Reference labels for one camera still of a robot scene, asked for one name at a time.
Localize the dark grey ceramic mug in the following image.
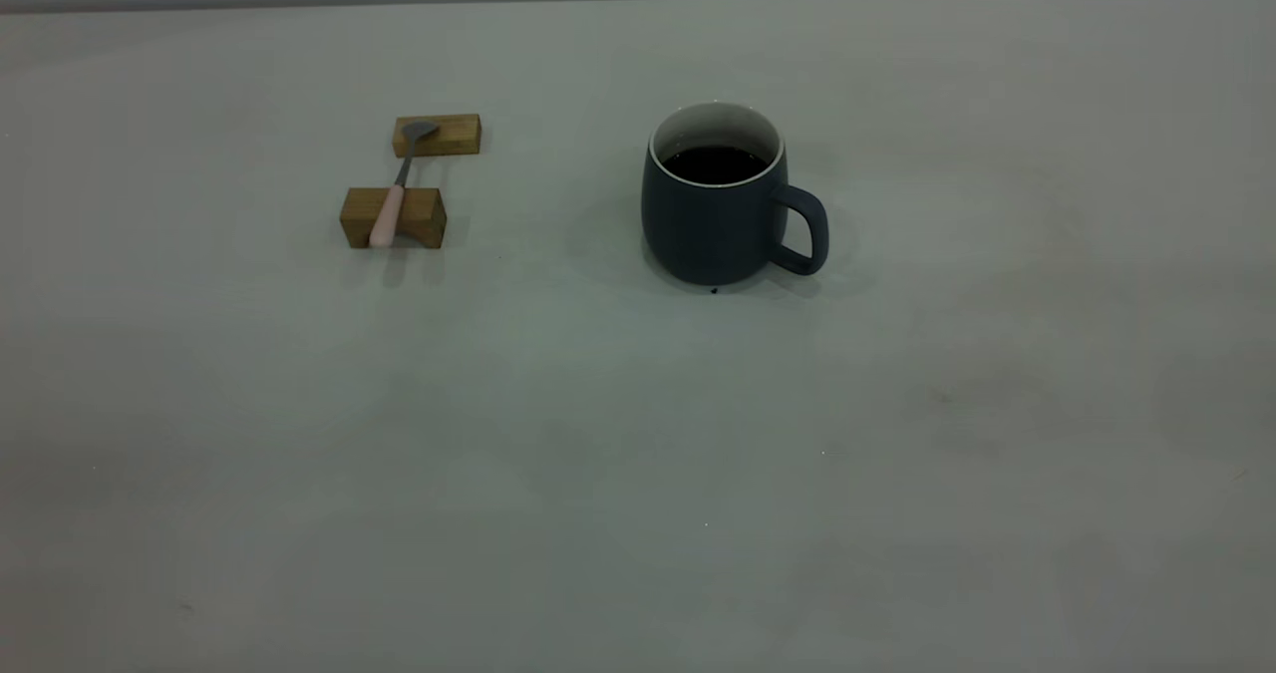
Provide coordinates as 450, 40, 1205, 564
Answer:
640, 102, 830, 287

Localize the pink handled metal spoon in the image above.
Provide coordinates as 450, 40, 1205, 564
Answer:
368, 120, 441, 249

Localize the dark coffee liquid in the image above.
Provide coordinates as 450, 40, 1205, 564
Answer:
661, 145, 771, 186

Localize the arched wooden block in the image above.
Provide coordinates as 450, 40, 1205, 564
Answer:
339, 186, 448, 250

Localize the rectangular wooden block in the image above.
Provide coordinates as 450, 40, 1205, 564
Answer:
392, 114, 482, 159

